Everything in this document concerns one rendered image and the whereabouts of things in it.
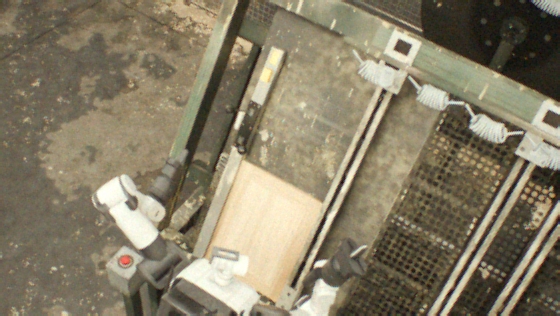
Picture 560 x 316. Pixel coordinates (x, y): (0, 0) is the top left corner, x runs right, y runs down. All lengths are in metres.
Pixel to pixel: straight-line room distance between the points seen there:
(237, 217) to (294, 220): 0.25
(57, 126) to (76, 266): 1.17
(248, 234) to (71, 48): 2.98
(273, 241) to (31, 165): 2.21
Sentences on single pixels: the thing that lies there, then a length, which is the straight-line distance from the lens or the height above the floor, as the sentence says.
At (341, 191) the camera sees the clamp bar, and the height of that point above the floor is 1.42.
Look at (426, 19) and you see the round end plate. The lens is 2.52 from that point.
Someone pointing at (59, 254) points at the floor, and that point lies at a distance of 3.63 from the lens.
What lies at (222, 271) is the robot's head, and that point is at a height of 1.39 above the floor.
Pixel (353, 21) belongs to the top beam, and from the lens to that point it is 1.98.
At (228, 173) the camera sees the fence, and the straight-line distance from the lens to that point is 2.29.
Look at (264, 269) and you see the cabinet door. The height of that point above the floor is 0.98.
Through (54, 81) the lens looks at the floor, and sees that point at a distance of 4.65.
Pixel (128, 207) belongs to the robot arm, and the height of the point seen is 1.51.
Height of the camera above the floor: 3.03
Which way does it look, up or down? 49 degrees down
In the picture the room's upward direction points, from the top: 12 degrees clockwise
